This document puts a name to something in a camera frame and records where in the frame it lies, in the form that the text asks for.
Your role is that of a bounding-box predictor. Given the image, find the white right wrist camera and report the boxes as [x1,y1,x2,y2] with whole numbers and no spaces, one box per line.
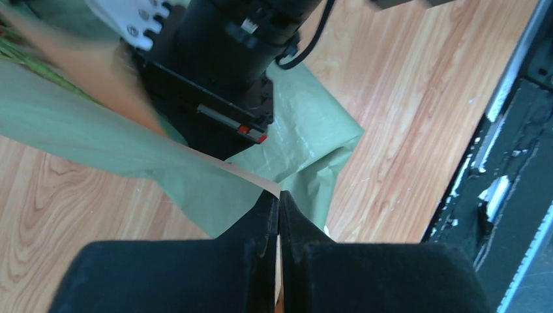
[85,0,170,51]

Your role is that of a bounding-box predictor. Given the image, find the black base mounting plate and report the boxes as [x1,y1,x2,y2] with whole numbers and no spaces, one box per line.
[421,43,553,313]

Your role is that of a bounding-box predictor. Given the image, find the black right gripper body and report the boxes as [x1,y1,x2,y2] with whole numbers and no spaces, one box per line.
[138,1,318,160]

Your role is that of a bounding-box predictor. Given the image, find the peach green wrapping paper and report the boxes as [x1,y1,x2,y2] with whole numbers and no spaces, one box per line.
[1,5,363,236]

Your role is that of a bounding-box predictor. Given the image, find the aluminium frame rails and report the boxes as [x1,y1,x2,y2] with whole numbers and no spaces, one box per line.
[477,1,552,312]

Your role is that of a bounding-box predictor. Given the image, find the pink fake flower bunch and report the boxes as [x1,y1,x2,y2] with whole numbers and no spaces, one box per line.
[1,23,96,102]

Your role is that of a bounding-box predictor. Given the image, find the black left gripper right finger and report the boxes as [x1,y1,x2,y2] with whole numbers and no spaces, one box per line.
[279,192,491,312]

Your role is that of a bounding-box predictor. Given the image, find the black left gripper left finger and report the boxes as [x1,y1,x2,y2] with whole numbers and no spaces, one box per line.
[49,191,279,312]

